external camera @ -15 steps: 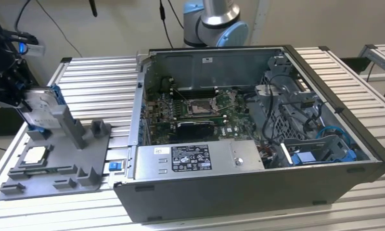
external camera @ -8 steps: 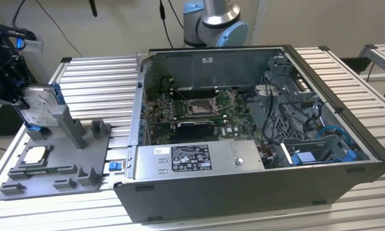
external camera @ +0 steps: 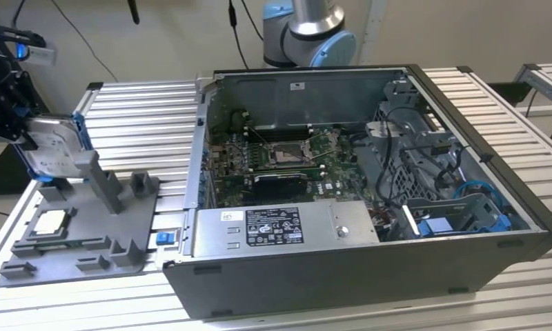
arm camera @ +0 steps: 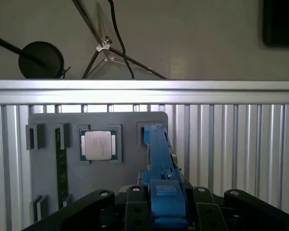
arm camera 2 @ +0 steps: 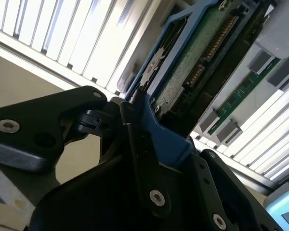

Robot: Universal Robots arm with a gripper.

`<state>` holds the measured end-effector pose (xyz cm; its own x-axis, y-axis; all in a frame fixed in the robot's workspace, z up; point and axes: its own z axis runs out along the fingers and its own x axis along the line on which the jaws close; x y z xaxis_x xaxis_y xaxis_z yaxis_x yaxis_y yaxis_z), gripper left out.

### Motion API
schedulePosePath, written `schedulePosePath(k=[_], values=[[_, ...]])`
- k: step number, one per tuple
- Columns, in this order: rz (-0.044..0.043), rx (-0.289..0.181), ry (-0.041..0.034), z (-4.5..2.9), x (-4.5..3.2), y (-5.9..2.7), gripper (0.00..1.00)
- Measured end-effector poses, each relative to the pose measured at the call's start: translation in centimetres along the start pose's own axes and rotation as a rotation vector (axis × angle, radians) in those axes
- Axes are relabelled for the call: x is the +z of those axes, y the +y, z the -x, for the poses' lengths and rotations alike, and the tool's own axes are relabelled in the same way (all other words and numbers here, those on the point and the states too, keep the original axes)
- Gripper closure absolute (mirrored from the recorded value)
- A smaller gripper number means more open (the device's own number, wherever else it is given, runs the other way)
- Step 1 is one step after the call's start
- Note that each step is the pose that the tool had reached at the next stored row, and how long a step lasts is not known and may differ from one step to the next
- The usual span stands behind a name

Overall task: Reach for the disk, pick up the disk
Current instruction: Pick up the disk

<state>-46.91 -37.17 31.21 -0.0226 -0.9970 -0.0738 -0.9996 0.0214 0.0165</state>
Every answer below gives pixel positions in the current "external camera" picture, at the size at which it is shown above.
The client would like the hard disk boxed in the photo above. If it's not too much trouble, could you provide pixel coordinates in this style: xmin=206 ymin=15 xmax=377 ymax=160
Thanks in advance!
xmin=22 ymin=110 xmax=96 ymax=183

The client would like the metal disk bay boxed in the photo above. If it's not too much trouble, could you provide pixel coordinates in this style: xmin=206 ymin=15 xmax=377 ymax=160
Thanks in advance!
xmin=398 ymin=192 xmax=534 ymax=239

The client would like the black hanging rod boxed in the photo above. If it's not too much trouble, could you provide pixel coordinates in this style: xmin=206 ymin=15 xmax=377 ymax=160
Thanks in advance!
xmin=127 ymin=0 xmax=142 ymax=26

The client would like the silver CPU chip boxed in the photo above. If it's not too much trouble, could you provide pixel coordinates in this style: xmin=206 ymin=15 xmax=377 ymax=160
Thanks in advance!
xmin=31 ymin=210 xmax=70 ymax=236

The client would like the grey plastic parts rack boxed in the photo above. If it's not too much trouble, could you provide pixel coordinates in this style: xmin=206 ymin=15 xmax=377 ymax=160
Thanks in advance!
xmin=0 ymin=150 xmax=162 ymax=289

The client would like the black RAM slot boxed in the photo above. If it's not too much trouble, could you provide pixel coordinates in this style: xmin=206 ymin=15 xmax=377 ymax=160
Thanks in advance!
xmin=247 ymin=168 xmax=327 ymax=175
xmin=247 ymin=163 xmax=327 ymax=170
xmin=244 ymin=121 xmax=314 ymax=129
xmin=244 ymin=127 xmax=314 ymax=135

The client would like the CPU socket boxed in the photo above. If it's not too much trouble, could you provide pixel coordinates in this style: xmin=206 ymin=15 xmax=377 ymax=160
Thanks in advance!
xmin=266 ymin=139 xmax=315 ymax=167

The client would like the silver power supply unit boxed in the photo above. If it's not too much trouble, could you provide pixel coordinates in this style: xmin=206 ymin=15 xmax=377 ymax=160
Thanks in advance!
xmin=192 ymin=201 xmax=382 ymax=258

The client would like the green motherboard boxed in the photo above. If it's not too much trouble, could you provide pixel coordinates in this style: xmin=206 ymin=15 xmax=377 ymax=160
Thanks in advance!
xmin=207 ymin=129 xmax=374 ymax=210

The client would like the black PC case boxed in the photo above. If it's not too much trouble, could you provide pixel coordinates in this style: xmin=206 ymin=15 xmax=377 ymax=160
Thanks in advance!
xmin=162 ymin=63 xmax=552 ymax=320

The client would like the metal drive cage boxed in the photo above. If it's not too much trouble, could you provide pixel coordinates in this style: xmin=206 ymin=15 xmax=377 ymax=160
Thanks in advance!
xmin=366 ymin=81 xmax=489 ymax=208

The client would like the small black box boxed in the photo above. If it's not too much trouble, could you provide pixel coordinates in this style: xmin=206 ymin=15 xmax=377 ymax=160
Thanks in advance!
xmin=490 ymin=82 xmax=534 ymax=104

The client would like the aluminium slat side table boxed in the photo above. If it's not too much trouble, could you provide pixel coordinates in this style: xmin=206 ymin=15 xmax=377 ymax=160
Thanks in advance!
xmin=515 ymin=63 xmax=552 ymax=114

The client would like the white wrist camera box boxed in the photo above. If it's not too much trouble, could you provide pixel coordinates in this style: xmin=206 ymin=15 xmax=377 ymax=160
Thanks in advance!
xmin=16 ymin=40 xmax=59 ymax=66

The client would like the black hanging cable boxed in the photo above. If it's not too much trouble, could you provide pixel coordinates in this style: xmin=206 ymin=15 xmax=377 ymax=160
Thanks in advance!
xmin=227 ymin=0 xmax=254 ymax=70

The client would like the black internal cable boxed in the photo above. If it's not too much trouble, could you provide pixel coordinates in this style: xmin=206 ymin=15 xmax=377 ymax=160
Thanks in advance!
xmin=377 ymin=106 xmax=427 ymax=208

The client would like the blue data wire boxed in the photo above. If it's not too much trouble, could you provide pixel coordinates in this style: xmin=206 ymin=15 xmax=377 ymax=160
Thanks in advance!
xmin=454 ymin=179 xmax=497 ymax=208

